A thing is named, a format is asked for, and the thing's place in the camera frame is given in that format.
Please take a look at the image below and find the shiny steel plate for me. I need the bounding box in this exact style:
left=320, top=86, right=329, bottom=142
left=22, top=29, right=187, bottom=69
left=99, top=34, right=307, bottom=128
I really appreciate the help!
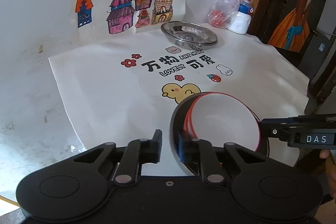
left=161, top=20, right=218, bottom=48

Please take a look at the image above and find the person's right hand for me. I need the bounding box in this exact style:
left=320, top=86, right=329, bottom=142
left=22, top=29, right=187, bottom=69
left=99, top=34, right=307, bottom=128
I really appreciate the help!
left=319, top=149, right=336, bottom=199

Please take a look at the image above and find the large steel bowl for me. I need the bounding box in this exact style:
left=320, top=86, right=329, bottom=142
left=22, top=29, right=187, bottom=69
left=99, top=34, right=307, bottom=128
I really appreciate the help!
left=169, top=92, right=270, bottom=176

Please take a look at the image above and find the white bowl red rim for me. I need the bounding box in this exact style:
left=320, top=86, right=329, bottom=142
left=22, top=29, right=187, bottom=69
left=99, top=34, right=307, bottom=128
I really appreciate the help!
left=183, top=93, right=260, bottom=151

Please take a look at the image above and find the white printed table cloth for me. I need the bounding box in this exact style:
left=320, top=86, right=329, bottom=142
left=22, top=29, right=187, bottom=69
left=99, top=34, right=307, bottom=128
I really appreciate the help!
left=50, top=29, right=309, bottom=176

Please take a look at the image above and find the white bottle blue cap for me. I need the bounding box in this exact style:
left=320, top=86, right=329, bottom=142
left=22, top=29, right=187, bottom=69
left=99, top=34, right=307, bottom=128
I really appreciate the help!
left=228, top=0, right=254, bottom=35

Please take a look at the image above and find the clear plastic bag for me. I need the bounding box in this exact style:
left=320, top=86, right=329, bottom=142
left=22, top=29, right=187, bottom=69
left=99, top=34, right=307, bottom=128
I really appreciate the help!
left=208, top=0, right=240, bottom=29

